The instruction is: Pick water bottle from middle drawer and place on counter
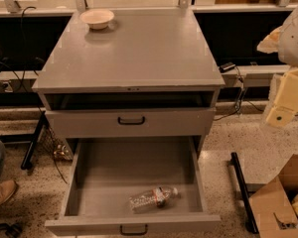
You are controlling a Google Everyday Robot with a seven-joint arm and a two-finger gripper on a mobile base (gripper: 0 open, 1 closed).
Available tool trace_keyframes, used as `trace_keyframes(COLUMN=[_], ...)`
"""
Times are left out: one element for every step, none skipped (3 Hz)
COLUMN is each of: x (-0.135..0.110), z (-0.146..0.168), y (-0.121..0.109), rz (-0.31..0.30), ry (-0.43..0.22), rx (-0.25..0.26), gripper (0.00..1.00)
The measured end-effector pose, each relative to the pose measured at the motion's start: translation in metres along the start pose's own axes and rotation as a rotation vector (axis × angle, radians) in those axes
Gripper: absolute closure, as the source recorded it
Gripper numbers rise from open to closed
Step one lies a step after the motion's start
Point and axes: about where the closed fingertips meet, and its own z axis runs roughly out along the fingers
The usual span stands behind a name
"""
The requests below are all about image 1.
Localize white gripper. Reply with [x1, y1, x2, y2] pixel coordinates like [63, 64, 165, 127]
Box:
[257, 27, 298, 128]

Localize clear plastic water bottle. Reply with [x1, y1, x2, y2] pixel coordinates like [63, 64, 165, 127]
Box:
[129, 186, 180, 213]

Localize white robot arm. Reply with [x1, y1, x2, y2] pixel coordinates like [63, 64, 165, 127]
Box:
[257, 6, 298, 128]

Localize grey drawer cabinet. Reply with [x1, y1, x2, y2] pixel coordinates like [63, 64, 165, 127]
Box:
[32, 7, 226, 157]

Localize open grey bottom drawer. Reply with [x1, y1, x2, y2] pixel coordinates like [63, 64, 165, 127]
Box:
[46, 137, 221, 236]

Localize closed grey upper drawer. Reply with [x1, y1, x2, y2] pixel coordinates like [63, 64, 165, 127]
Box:
[46, 108, 215, 138]

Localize small black device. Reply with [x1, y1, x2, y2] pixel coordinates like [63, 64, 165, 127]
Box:
[219, 62, 235, 73]

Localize black metal bar right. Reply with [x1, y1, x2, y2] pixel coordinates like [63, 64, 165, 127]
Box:
[230, 152, 259, 234]

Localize cardboard box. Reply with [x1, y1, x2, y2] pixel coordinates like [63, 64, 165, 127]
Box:
[249, 155, 298, 238]

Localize white bowl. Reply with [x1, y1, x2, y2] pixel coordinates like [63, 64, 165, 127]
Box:
[79, 9, 114, 30]

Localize black metal leg left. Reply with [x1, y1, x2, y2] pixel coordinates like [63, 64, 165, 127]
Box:
[21, 113, 46, 170]

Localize tan shoe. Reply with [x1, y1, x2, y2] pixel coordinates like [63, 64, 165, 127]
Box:
[0, 179, 17, 205]

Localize black cable right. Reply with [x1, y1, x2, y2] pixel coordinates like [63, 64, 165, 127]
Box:
[214, 66, 298, 122]

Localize black cable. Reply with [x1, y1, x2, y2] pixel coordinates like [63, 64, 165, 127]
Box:
[0, 5, 48, 94]
[214, 66, 298, 122]

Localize black drawer handle upper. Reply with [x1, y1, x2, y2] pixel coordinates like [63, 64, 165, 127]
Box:
[117, 116, 146, 126]

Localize black drawer handle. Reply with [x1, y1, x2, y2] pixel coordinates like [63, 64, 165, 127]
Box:
[117, 116, 146, 126]
[119, 224, 148, 236]

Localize black drawer handle lower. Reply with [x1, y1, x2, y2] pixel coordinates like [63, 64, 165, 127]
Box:
[119, 224, 148, 236]

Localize black cable left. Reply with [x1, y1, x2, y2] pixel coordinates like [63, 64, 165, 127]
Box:
[0, 5, 48, 94]

